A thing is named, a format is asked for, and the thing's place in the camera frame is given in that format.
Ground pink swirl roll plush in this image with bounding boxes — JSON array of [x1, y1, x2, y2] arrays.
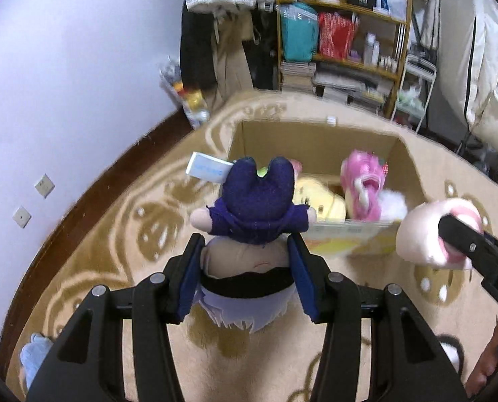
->
[[395, 198, 484, 270]]

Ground navy-clothed white-haired doll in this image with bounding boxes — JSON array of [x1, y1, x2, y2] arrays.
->
[[190, 157, 316, 332]]

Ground pink strawberry bear plush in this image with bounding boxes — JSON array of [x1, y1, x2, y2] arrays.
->
[[340, 150, 387, 222]]

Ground beige patterned rug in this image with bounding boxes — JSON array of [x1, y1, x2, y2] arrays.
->
[[26, 93, 498, 401]]

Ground yellow plush toy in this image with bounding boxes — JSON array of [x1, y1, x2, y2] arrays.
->
[[293, 177, 346, 222]]

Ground white fluffy plush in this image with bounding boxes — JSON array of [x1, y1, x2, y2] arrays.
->
[[378, 189, 408, 222]]

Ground cardboard box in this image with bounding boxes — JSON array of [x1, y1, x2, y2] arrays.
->
[[228, 121, 426, 257]]

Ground clear bag of toys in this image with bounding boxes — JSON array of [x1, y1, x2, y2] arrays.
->
[[159, 56, 210, 130]]

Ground white small cart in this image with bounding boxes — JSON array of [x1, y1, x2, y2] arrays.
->
[[391, 54, 437, 133]]

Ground stack of books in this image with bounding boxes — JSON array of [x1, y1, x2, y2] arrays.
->
[[280, 62, 394, 114]]

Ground cream quilted chair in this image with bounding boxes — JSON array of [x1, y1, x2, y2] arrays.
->
[[421, 0, 498, 151]]

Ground wooden bookshelf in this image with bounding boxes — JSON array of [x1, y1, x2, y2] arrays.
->
[[275, 0, 413, 116]]

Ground red patterned bag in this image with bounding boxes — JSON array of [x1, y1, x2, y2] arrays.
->
[[318, 13, 359, 60]]

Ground teal bag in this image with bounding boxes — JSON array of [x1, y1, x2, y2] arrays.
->
[[278, 3, 319, 62]]

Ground beige hanging coat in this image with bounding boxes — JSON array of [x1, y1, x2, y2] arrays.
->
[[211, 12, 254, 109]]

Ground wall socket upper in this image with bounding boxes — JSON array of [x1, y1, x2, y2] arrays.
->
[[35, 174, 55, 199]]

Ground wall socket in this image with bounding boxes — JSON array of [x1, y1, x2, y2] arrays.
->
[[35, 174, 55, 199], [13, 206, 32, 229]]

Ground wall socket lower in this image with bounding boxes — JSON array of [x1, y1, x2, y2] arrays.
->
[[13, 206, 32, 229]]

